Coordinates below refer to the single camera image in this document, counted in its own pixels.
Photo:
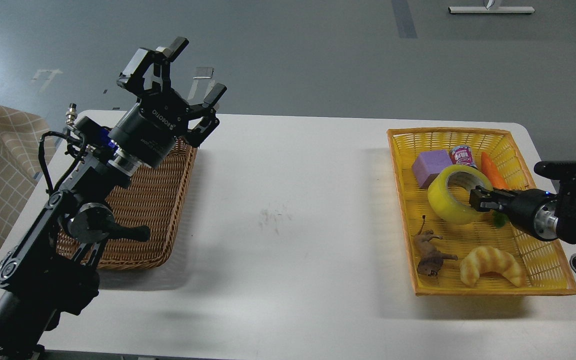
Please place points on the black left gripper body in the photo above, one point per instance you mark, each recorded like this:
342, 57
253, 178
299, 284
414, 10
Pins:
148, 131

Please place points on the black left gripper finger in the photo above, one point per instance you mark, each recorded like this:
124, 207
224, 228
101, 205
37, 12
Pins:
133, 77
200, 120

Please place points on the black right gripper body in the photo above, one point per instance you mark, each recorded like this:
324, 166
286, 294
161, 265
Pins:
533, 212

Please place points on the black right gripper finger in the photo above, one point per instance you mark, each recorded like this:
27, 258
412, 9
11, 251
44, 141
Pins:
482, 200

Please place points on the yellow tape roll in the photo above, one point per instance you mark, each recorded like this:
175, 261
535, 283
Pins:
443, 202

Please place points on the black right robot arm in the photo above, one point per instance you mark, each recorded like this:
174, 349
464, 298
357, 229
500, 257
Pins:
563, 172

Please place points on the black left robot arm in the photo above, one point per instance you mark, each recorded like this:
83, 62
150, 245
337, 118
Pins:
53, 269

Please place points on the orange toy carrot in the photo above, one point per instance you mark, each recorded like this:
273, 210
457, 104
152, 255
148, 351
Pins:
491, 171

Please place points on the small red can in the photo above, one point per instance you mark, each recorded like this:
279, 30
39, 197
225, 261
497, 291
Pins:
462, 155

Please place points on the toy croissant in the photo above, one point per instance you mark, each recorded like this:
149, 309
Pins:
485, 259

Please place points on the purple block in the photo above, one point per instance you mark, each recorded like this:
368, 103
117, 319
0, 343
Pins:
427, 166

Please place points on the brown wicker basket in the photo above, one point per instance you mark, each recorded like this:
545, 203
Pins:
155, 199

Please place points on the brown toy animal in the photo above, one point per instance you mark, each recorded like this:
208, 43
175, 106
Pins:
431, 258

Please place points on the white stand base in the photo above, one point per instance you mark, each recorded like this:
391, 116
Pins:
491, 7

